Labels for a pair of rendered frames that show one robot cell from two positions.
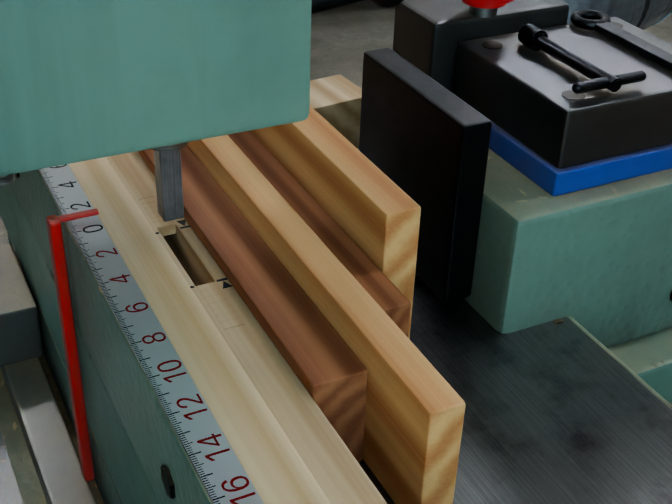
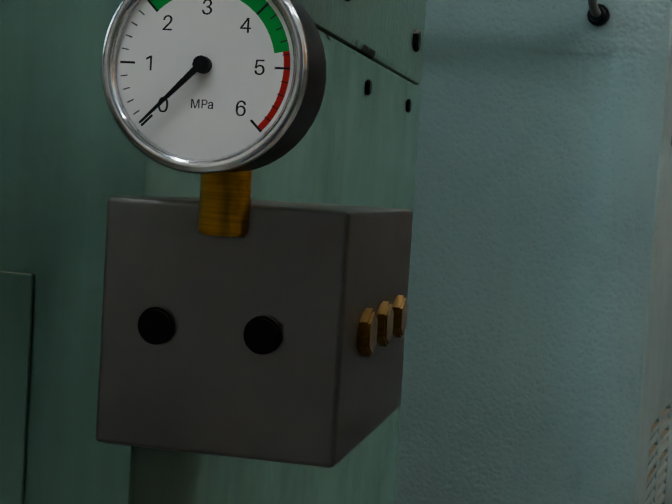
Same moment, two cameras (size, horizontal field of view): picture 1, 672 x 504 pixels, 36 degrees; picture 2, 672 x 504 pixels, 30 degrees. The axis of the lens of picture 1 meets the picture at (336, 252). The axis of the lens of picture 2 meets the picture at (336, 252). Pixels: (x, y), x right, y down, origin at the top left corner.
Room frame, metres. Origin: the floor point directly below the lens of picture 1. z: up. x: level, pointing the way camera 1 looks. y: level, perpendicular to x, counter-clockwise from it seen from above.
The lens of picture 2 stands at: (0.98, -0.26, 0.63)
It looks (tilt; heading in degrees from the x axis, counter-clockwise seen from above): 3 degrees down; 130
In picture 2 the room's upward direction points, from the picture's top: 4 degrees clockwise
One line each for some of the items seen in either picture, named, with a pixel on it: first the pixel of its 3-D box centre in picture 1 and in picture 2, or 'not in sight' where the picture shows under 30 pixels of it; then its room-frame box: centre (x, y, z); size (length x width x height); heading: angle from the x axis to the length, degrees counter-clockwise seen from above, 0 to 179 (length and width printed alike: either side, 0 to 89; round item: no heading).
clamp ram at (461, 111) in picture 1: (470, 160); not in sight; (0.44, -0.06, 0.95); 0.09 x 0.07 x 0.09; 28
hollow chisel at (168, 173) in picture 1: (167, 163); not in sight; (0.38, 0.07, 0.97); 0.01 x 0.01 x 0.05; 28
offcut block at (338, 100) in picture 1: (323, 116); not in sight; (0.55, 0.01, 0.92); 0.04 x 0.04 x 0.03; 33
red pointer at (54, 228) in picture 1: (90, 353); not in sight; (0.36, 0.11, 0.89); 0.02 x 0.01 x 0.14; 118
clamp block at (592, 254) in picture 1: (537, 205); not in sight; (0.46, -0.10, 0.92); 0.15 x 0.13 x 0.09; 28
